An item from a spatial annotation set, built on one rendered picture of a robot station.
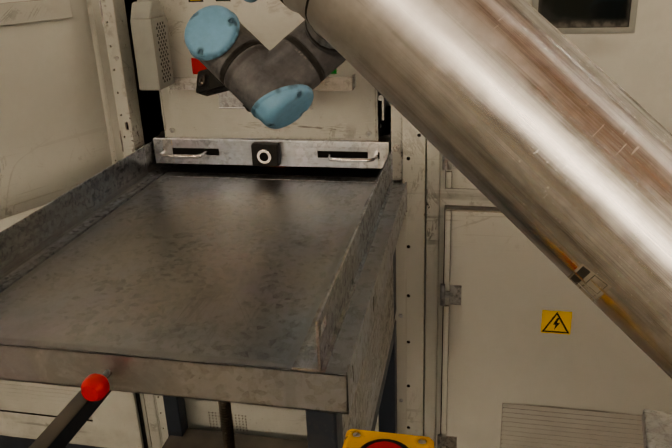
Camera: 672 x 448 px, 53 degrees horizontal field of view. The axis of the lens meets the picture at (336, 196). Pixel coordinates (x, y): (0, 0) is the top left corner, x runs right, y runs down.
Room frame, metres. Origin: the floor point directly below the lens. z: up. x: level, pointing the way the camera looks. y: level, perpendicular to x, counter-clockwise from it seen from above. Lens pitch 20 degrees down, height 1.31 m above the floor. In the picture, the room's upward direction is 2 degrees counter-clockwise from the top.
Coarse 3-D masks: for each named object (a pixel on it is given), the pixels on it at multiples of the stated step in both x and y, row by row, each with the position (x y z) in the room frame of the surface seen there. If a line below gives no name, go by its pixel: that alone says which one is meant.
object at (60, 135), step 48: (0, 0) 1.32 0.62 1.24; (48, 0) 1.38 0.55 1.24; (96, 0) 1.45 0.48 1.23; (0, 48) 1.30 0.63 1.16; (48, 48) 1.38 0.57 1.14; (0, 96) 1.29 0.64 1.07; (48, 96) 1.37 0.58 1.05; (96, 96) 1.45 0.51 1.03; (0, 144) 1.27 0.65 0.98; (48, 144) 1.35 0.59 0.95; (96, 144) 1.44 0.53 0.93; (0, 192) 1.26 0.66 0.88; (48, 192) 1.33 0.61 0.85
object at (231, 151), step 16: (160, 144) 1.47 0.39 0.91; (176, 144) 1.46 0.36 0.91; (192, 144) 1.45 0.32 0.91; (208, 144) 1.45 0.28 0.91; (224, 144) 1.44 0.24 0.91; (240, 144) 1.43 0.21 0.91; (288, 144) 1.41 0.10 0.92; (304, 144) 1.40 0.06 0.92; (320, 144) 1.39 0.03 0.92; (336, 144) 1.38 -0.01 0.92; (352, 144) 1.38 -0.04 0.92; (384, 144) 1.36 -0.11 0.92; (160, 160) 1.47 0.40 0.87; (176, 160) 1.46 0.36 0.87; (192, 160) 1.46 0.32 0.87; (208, 160) 1.45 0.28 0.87; (224, 160) 1.44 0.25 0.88; (240, 160) 1.43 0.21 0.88; (288, 160) 1.41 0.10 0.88; (304, 160) 1.40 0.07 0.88; (320, 160) 1.39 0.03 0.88; (384, 160) 1.36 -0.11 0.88
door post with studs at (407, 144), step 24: (408, 144) 1.32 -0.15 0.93; (408, 168) 1.32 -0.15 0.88; (408, 192) 1.32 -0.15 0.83; (408, 216) 1.32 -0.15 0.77; (408, 240) 1.32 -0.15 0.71; (408, 264) 1.32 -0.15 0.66; (408, 288) 1.32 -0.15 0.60; (408, 312) 1.32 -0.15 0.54; (408, 336) 1.32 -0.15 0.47; (408, 360) 1.32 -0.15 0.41; (408, 384) 1.32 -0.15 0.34; (408, 408) 1.32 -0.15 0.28; (408, 432) 1.32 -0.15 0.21
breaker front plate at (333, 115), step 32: (160, 0) 1.47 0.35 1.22; (256, 32) 1.43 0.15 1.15; (288, 32) 1.42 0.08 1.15; (192, 96) 1.46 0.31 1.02; (224, 96) 1.45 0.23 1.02; (320, 96) 1.40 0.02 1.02; (352, 96) 1.39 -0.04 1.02; (192, 128) 1.47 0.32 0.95; (224, 128) 1.45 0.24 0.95; (256, 128) 1.43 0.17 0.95; (288, 128) 1.42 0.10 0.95; (320, 128) 1.40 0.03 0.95; (352, 128) 1.39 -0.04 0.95
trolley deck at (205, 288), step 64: (192, 192) 1.32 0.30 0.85; (256, 192) 1.30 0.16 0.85; (320, 192) 1.28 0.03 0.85; (64, 256) 1.02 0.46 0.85; (128, 256) 1.01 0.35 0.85; (192, 256) 1.00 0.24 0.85; (256, 256) 0.99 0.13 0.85; (320, 256) 0.98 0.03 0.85; (384, 256) 0.97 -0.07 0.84; (0, 320) 0.82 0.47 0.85; (64, 320) 0.81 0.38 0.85; (128, 320) 0.80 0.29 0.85; (192, 320) 0.79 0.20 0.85; (256, 320) 0.79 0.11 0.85; (64, 384) 0.74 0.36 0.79; (128, 384) 0.72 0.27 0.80; (192, 384) 0.70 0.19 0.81; (256, 384) 0.68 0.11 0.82; (320, 384) 0.66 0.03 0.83
